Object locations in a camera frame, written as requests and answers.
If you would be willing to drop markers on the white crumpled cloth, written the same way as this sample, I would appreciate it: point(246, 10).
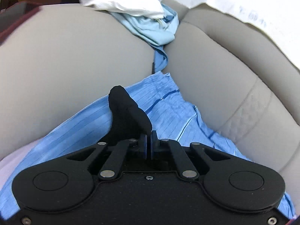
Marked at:
point(147, 8)

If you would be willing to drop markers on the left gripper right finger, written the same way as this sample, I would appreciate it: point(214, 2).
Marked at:
point(160, 148)

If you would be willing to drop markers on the black pants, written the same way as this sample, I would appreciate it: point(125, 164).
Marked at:
point(128, 120)

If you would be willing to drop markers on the blue checkered bed sheet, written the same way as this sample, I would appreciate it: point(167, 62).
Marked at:
point(157, 95)

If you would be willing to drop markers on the light blue crumpled cloth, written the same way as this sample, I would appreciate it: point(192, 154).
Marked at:
point(157, 32)

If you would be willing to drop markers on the beige padded headboard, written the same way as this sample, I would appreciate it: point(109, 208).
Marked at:
point(242, 84)

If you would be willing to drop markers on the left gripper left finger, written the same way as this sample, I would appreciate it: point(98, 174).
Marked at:
point(114, 164)

